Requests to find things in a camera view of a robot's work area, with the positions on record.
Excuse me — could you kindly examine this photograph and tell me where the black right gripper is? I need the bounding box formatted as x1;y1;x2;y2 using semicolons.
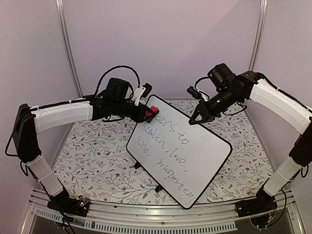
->
189;87;241;125

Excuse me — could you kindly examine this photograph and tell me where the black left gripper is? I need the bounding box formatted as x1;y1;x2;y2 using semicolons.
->
113;99;156;124

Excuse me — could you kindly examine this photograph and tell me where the red whiteboard eraser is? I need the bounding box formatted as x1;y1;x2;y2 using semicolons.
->
145;106;159;118

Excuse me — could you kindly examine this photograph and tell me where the white whiteboard black frame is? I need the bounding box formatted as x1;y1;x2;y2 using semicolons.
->
126;95;232;209

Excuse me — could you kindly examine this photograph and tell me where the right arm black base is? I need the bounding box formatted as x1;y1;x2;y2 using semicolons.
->
234;187;277;229

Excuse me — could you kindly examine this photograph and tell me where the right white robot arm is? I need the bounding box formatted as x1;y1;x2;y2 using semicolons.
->
187;63;312;213

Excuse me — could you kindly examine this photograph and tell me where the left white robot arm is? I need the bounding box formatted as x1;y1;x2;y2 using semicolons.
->
12;78;156;212

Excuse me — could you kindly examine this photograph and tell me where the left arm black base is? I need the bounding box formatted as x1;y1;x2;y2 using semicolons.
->
47;190;90;217

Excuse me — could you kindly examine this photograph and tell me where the black whiteboard stand foot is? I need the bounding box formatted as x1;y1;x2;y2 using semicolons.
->
134;162;142;169

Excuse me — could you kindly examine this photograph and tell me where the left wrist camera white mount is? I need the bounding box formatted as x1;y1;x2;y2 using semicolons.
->
131;83;152;106

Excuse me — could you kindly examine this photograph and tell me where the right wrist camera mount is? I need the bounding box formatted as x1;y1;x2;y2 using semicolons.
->
187;86;210;101

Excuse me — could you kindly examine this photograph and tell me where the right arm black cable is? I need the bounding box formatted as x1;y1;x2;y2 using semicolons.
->
194;77;210;91

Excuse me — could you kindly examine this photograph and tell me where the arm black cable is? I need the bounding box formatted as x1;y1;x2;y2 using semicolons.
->
95;65;142;98
194;77;210;91

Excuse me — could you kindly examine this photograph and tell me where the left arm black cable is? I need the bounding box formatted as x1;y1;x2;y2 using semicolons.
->
95;65;142;98

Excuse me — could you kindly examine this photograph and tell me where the aluminium front rail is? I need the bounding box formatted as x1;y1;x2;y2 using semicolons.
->
21;189;305;234

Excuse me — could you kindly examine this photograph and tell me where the right aluminium frame post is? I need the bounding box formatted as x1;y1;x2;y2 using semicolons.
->
248;0;268;71

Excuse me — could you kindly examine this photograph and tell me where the aluminium frame post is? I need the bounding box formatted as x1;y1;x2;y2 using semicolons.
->
248;0;268;71
55;0;83;97

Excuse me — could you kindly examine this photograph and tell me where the left aluminium frame post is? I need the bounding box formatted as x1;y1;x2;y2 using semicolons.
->
55;0;83;97

